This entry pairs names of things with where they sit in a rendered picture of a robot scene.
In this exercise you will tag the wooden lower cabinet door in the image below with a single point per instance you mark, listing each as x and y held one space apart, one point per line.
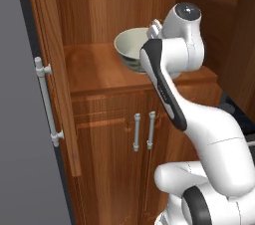
166 149
106 169

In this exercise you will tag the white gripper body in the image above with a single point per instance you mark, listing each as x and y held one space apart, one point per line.
154 30

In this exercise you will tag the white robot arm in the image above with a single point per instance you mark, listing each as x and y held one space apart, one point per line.
215 142

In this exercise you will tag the wooden cabinet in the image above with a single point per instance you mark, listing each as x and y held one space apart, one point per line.
99 69

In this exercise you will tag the pale green bowl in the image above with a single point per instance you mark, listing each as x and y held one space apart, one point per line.
130 45

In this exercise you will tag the wooden open cabinet door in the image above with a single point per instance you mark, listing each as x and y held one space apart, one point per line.
50 36

